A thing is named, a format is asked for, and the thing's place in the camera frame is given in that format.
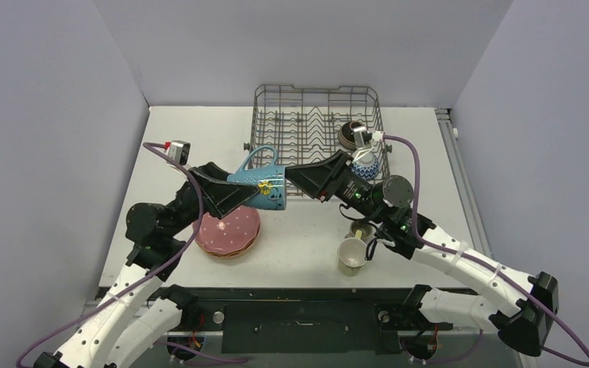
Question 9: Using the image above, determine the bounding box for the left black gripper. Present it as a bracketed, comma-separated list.
[163, 162, 265, 238]

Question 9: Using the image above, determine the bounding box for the blue floral mug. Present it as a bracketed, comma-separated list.
[227, 145, 287, 211]

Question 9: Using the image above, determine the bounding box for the black patterned bowl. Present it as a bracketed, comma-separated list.
[337, 121, 367, 151]

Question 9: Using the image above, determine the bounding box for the red patterned bowl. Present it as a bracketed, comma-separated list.
[350, 152, 380, 181]

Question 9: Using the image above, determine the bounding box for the grey wire dish rack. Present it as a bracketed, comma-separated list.
[244, 84, 383, 166]

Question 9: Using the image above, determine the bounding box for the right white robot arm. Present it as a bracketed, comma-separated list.
[285, 151, 558, 357]

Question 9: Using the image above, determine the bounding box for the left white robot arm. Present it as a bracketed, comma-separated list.
[33, 163, 259, 367]

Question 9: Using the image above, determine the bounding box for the pink dotted plate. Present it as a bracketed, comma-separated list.
[195, 206, 261, 258]

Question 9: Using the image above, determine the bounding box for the small grey cup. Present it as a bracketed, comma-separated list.
[346, 221, 373, 242]

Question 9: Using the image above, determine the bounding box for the pale yellow mug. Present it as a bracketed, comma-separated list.
[337, 229, 367, 277]

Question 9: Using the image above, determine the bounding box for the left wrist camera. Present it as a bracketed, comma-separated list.
[164, 140, 191, 166]

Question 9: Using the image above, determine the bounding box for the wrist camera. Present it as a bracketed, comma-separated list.
[164, 140, 191, 166]
[352, 126, 385, 163]

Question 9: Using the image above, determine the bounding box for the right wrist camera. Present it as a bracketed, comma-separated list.
[352, 126, 385, 163]

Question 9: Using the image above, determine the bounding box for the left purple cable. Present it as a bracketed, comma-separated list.
[15, 142, 250, 368]

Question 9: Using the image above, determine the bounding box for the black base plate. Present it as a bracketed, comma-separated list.
[170, 287, 452, 354]

